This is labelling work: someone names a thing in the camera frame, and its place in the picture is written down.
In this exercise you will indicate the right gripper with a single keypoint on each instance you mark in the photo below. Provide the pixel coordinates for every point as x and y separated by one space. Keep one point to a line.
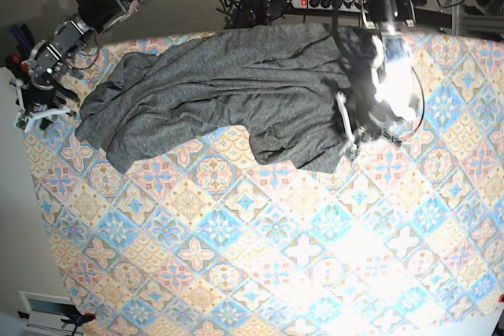
41 103

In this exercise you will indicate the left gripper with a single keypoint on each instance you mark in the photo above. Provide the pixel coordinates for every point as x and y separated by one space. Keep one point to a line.
360 127

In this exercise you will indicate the grey t-shirt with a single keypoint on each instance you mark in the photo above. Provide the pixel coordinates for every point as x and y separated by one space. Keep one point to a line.
277 81

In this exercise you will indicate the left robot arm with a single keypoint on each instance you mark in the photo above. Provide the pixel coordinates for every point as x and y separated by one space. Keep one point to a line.
385 91

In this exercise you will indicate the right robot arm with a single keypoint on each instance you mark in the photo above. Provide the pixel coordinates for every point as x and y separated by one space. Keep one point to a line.
38 66

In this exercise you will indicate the red black clamp upper left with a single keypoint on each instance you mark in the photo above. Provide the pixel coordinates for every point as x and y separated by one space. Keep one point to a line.
15 65

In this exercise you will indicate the patterned tablecloth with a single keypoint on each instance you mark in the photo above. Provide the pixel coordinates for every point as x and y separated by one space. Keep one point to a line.
203 240

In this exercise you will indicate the white floor vent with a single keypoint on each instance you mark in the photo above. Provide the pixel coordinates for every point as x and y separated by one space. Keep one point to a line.
34 302

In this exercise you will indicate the black clamp lower left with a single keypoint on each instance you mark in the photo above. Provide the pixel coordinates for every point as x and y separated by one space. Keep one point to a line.
75 319

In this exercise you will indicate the blue handled clamp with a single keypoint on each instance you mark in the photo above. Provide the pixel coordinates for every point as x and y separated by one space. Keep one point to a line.
25 39

